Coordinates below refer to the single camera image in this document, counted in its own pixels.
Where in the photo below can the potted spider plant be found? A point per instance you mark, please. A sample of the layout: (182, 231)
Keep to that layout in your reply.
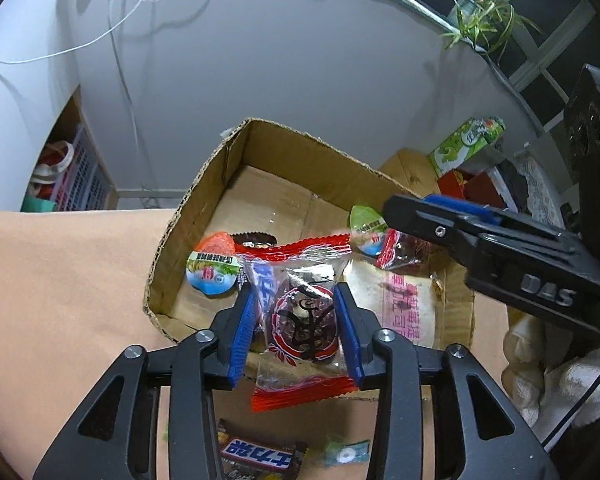
(480, 15)

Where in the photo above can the lavender plastic basket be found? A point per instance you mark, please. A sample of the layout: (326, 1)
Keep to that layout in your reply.
(87, 175)

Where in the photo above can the red and white bag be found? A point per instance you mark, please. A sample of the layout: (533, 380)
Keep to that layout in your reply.
(52, 170)

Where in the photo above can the dark chocolate bar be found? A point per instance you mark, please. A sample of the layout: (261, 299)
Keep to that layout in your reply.
(260, 452)
(265, 282)

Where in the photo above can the brown paper table cover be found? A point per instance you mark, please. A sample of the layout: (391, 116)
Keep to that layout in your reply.
(65, 285)

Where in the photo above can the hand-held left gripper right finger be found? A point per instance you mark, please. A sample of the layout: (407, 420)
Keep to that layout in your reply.
(350, 345)

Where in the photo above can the pink bread packet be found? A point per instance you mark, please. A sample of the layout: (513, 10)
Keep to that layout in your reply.
(405, 305)

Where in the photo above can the red packet with dark filling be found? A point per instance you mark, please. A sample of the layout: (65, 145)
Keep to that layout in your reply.
(400, 252)

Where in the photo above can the red box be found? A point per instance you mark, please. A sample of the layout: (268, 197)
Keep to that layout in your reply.
(472, 187)

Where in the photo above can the white mint candy packet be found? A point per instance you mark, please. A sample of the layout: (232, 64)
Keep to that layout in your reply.
(347, 452)

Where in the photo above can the white-framed window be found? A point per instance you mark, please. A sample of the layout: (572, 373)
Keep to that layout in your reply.
(550, 45)

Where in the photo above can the green printed carton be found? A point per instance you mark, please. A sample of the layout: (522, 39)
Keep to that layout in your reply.
(462, 145)

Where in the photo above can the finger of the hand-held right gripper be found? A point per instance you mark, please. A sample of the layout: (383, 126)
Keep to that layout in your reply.
(460, 206)
(430, 225)

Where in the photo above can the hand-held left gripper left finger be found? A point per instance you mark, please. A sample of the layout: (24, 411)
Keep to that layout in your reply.
(242, 340)

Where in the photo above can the green-lid jelly cup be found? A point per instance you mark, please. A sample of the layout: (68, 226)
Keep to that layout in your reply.
(367, 225)

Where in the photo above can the white lace cloth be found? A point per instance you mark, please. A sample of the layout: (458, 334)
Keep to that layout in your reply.
(542, 190)

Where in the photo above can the person's right hand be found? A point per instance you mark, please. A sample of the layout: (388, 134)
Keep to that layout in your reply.
(565, 385)

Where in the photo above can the orange-lid jelly cup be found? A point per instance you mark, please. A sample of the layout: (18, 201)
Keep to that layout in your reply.
(212, 267)

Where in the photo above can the dark cloth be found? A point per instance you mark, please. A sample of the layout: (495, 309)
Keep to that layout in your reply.
(510, 177)

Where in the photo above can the red-edged clear snack packet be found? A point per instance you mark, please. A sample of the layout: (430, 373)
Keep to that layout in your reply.
(300, 330)

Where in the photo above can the plain brown cardboard box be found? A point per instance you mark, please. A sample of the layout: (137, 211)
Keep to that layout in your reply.
(410, 170)

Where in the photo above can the white wardrobe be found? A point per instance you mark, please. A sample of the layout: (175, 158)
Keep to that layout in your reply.
(20, 85)

